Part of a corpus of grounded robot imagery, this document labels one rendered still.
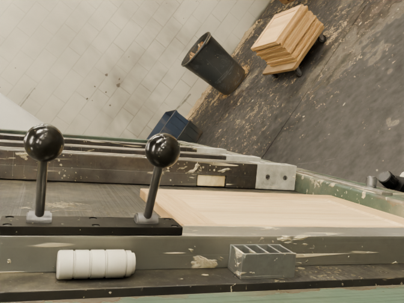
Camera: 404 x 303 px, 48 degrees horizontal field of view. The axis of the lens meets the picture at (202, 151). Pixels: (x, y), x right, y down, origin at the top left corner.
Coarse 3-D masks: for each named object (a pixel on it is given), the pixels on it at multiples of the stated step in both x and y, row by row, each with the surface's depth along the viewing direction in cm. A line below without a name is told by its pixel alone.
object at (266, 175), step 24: (0, 168) 104; (24, 168) 105; (48, 168) 107; (72, 168) 109; (96, 168) 111; (120, 168) 113; (144, 168) 115; (168, 168) 117; (192, 168) 119; (216, 168) 121; (240, 168) 124; (264, 168) 126; (288, 168) 128
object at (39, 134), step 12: (36, 132) 43; (48, 132) 43; (60, 132) 44; (24, 144) 43; (36, 144) 42; (48, 144) 43; (60, 144) 44; (36, 156) 43; (48, 156) 43; (36, 192) 47; (36, 204) 48; (36, 216) 49; (48, 216) 49
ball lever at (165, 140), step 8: (152, 136) 48; (160, 136) 47; (168, 136) 47; (152, 144) 47; (160, 144) 47; (168, 144) 47; (176, 144) 47; (152, 152) 47; (160, 152) 46; (168, 152) 47; (176, 152) 47; (152, 160) 47; (160, 160) 47; (168, 160) 47; (176, 160) 48; (160, 168) 49; (152, 176) 50; (160, 176) 50; (152, 184) 50; (152, 192) 51; (152, 200) 51; (152, 208) 52; (136, 216) 53; (144, 216) 53; (152, 216) 53
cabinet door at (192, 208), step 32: (160, 192) 94; (192, 192) 98; (224, 192) 102; (256, 192) 107; (192, 224) 68; (224, 224) 70; (256, 224) 72; (288, 224) 76; (320, 224) 78; (352, 224) 81; (384, 224) 83
